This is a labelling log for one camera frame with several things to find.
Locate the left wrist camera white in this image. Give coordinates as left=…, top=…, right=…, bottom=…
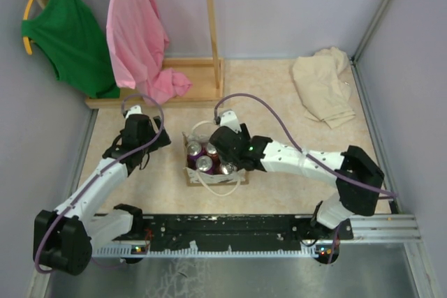
left=124, top=105, right=142, bottom=119

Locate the canvas bag with white handles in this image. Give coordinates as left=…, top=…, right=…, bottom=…
left=182, top=121, right=249, bottom=197

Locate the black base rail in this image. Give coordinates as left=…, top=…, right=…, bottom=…
left=133, top=214, right=353, bottom=252

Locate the pink t-shirt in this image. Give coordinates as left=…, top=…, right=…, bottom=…
left=106, top=0, right=192, bottom=105

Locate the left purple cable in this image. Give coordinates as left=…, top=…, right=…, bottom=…
left=34, top=93, right=166, bottom=274

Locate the purple can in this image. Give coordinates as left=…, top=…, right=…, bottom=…
left=186, top=140, right=205, bottom=169
left=196, top=155, right=214, bottom=174

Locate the purple can front left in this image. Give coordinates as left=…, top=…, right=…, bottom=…
left=196, top=155, right=214, bottom=174

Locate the red can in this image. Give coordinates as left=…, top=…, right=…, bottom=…
left=203, top=142, right=218, bottom=159
left=217, top=163, right=237, bottom=175

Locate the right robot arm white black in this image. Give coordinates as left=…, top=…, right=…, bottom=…
left=210, top=126, right=384, bottom=239

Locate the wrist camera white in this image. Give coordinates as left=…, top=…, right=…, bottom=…
left=217, top=110, right=242, bottom=133
left=124, top=105, right=142, bottom=119

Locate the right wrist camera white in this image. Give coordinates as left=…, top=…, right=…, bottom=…
left=217, top=110, right=242, bottom=133

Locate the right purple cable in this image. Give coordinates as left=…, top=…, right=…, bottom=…
left=213, top=93, right=399, bottom=201

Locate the purple cable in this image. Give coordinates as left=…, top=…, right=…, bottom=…
left=34, top=93, right=166, bottom=274
left=213, top=93, right=399, bottom=201

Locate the wooden clothes rack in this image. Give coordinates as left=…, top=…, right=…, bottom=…
left=33, top=0, right=225, bottom=107

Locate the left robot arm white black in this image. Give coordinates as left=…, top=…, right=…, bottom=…
left=33, top=112, right=170, bottom=276

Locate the beige folded cloth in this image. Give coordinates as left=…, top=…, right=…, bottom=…
left=291, top=47, right=356, bottom=129

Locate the purple can back left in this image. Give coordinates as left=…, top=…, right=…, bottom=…
left=186, top=140, right=205, bottom=169

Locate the green tank top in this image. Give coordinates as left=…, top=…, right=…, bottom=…
left=21, top=0, right=120, bottom=98

